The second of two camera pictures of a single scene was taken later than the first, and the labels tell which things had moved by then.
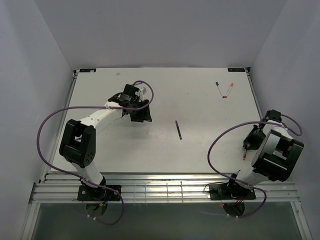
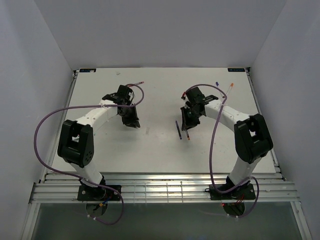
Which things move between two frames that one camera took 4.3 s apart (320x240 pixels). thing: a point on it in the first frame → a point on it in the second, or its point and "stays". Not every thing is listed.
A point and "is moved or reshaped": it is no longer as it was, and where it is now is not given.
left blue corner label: x=87 y=70 stays
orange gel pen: x=244 y=154 is moved or reshaped
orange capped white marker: x=229 y=90 stays
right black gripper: x=254 y=145 → x=187 y=123
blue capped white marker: x=218 y=86 stays
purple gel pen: x=178 y=130 stays
